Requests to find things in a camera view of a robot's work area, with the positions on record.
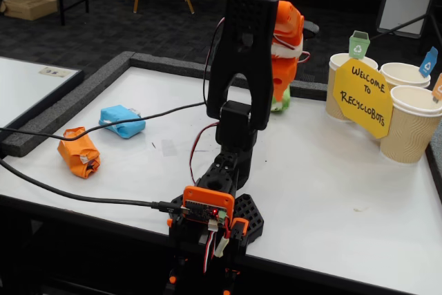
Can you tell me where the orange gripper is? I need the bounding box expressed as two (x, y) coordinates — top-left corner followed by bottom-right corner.
(271, 55), (300, 102)

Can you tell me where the green paper-wrapped rubbish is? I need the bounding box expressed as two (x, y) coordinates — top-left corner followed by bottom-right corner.
(270, 86), (291, 113)

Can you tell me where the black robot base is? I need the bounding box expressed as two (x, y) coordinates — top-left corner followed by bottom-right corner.
(167, 193), (265, 295)

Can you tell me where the blue paper-wrapped rubbish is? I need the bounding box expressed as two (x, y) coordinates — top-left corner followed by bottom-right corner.
(98, 104), (146, 140)

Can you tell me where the orange paper-wrapped rubbish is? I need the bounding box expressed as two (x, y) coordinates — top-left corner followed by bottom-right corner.
(57, 126), (102, 179)

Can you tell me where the paper cup with green tag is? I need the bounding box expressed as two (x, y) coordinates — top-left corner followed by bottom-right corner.
(325, 53), (379, 123)

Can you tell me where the yellow welcome sign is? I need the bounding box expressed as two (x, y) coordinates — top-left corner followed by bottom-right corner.
(332, 58), (394, 140)

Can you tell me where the green recycling bin tag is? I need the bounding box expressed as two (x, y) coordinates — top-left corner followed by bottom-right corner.
(348, 30), (371, 59)

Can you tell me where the dark grey foam strip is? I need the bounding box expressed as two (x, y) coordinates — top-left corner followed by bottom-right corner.
(425, 135), (442, 192)
(129, 52), (327, 102)
(0, 51), (136, 158)

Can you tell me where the paper cup with blue tag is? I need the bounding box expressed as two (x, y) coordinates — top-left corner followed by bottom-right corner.
(378, 62), (432, 91)

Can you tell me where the orange controller board holder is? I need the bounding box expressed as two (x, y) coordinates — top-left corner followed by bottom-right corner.
(182, 186), (236, 224)

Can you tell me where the black metal bar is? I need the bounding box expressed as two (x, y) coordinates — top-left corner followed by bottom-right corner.
(367, 13), (431, 43)

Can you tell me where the paper cup with orange tag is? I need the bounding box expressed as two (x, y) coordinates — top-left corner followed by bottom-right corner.
(381, 85), (442, 164)

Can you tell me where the blue recycling bin tag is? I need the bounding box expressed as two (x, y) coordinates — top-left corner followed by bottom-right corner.
(419, 46), (439, 78)

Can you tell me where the orange recycling bin tag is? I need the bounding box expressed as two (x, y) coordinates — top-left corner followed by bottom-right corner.
(431, 72), (442, 104)

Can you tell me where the small paper label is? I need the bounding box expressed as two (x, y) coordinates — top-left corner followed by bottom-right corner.
(39, 66), (72, 78)

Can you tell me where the cardboard box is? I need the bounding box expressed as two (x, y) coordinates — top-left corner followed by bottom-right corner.
(0, 0), (59, 21)

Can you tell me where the black camera cable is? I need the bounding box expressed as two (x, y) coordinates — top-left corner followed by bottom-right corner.
(0, 18), (227, 142)

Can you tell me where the red and black servo wire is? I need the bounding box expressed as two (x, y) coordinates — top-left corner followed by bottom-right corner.
(189, 121), (220, 185)

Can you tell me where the white panel with black frame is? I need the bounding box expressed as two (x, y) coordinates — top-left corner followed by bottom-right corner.
(376, 0), (439, 39)

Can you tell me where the black controller USB cable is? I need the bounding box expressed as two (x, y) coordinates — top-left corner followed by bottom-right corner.
(0, 158), (190, 213)

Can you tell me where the white red black wire bundle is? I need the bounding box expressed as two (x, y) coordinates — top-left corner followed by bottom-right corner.
(202, 229), (218, 274)

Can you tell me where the whiteboard with black frame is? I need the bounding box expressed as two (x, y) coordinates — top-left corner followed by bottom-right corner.
(0, 55), (86, 140)

